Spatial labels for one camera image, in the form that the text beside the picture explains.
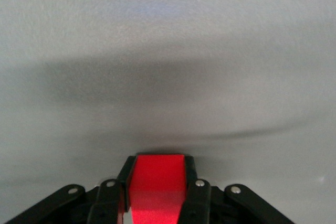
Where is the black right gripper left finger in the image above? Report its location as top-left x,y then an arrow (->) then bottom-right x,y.
0,155 -> 137,224

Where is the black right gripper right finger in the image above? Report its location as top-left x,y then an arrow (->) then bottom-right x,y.
180,155 -> 292,224

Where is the small red cube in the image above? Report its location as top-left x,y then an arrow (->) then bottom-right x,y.
128,153 -> 188,224

